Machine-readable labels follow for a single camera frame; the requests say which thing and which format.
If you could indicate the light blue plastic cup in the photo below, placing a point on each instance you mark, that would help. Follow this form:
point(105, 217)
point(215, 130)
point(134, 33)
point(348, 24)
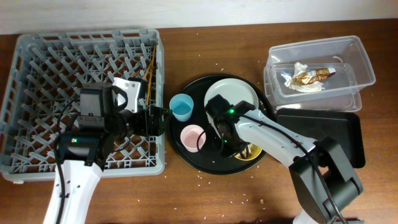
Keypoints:
point(181, 106)

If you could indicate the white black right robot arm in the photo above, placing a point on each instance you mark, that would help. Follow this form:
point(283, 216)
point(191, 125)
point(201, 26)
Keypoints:
point(324, 179)

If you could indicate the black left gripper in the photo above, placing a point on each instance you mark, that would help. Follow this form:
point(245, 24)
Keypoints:
point(158, 124)

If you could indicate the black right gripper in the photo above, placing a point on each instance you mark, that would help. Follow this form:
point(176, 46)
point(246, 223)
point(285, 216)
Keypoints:
point(236, 150)

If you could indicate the gold foil snack wrapper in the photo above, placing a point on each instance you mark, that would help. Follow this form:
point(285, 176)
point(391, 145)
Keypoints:
point(310, 77)

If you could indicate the grey plastic dishwasher rack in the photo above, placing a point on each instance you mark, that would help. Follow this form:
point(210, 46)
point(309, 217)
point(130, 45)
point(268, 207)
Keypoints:
point(47, 73)

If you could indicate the clear plastic bin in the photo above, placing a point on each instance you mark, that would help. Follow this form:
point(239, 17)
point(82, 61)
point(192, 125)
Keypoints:
point(346, 55)

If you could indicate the grey round plate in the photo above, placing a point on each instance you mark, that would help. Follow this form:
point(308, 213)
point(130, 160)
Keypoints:
point(234, 91)

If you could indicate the pink plastic cup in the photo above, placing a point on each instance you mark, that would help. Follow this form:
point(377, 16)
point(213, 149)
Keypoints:
point(193, 138)

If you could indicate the yellow bowl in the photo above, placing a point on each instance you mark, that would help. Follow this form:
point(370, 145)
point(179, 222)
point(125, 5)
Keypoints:
point(248, 152)

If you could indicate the round black serving tray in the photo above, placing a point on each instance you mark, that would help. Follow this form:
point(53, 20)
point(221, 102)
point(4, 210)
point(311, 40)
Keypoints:
point(209, 159)

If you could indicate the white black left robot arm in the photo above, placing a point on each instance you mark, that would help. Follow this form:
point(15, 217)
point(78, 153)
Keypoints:
point(81, 154)

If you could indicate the white tissue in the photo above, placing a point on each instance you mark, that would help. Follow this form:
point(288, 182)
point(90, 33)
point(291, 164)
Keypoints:
point(289, 83)

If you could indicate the wooden chopstick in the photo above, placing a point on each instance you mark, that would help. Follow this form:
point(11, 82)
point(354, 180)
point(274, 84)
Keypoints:
point(149, 77)
point(148, 70)

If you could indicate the black rectangular waste tray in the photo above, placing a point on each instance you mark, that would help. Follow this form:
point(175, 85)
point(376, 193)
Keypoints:
point(343, 127)

